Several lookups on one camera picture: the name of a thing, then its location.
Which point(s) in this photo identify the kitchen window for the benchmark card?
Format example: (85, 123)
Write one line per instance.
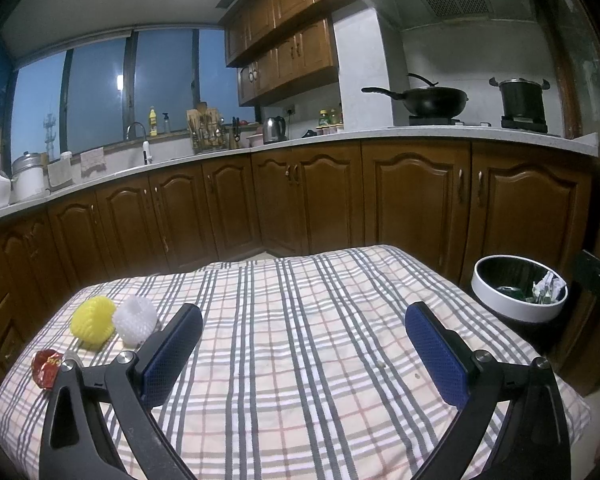
(95, 90)

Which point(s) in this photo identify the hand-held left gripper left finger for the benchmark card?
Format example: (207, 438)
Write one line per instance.
(172, 355)

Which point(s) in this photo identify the brown wooden upper cabinets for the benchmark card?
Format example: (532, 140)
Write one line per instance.
(290, 50)

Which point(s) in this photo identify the clear bottle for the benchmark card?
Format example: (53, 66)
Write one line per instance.
(166, 124)

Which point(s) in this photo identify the white container with steel lid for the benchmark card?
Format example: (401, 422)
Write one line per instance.
(29, 180)

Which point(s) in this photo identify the utensil rack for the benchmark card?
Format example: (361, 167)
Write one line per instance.
(206, 130)

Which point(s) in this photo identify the steel electric kettle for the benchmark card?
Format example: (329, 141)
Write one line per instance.
(275, 131)

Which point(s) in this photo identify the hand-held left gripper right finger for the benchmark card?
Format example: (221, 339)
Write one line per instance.
(437, 355)

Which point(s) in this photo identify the brown wooden cabinets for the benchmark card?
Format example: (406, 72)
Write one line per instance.
(410, 200)
(290, 50)

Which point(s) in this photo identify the white round trash bin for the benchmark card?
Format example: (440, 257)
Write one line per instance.
(510, 310)

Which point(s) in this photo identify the gas stove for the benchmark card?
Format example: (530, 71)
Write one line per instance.
(480, 122)

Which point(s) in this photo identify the black wok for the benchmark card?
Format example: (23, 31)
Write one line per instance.
(435, 100)

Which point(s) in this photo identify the grey kitchen countertop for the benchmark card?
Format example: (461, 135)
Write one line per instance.
(430, 135)

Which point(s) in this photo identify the kitchen faucet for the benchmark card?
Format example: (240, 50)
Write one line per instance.
(146, 152)

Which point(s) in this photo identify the black cooking pot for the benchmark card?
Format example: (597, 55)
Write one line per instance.
(522, 100)

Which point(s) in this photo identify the brown wooden lower cabinets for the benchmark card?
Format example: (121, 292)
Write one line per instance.
(410, 200)

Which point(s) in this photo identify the yellow foam fruit net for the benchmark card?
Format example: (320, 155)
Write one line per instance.
(94, 322)

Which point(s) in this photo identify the hanging dish cloth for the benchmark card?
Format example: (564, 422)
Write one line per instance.
(60, 172)
(92, 162)

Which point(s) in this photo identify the small red wrapper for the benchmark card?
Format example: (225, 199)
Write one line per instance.
(46, 367)

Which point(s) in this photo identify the yellow bottle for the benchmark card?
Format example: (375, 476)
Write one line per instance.
(153, 122)

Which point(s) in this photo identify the crumpled white wrapper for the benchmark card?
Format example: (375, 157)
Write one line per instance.
(547, 286)

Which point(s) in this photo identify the white foam fruit net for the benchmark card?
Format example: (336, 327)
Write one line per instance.
(134, 321)

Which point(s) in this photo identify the condiment jars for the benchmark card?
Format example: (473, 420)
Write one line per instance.
(330, 119)

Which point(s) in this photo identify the plaid blanket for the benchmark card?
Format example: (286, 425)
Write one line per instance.
(300, 350)

